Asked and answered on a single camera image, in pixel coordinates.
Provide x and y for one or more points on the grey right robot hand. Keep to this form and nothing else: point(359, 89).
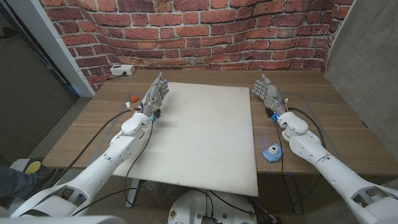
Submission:
point(270, 93)

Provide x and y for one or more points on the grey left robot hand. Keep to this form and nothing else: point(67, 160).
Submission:
point(154, 95)

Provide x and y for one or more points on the white memory foam sheet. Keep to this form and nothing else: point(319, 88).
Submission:
point(202, 137)

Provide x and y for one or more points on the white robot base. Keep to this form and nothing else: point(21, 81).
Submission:
point(192, 208)

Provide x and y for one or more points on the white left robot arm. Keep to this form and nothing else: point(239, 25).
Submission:
point(102, 160)

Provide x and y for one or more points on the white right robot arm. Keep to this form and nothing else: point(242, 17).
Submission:
point(329, 161)

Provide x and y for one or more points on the small orange object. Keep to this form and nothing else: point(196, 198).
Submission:
point(134, 98)

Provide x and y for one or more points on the white power strip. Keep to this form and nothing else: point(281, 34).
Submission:
point(122, 69)

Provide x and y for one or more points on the red brick print backdrop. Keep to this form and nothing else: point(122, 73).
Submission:
point(199, 34)

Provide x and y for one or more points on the white table leg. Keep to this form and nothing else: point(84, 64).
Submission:
point(133, 191)

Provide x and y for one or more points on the dark table leg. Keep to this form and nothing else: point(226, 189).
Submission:
point(293, 194)

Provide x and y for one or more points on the yellow and black foot pedal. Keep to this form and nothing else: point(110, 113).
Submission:
point(32, 167)

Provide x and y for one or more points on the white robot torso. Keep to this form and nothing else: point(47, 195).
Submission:
point(62, 220)

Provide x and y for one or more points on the person's leg in jeans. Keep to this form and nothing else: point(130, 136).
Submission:
point(14, 185)

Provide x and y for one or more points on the blue toy camera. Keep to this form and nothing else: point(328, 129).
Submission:
point(272, 153)

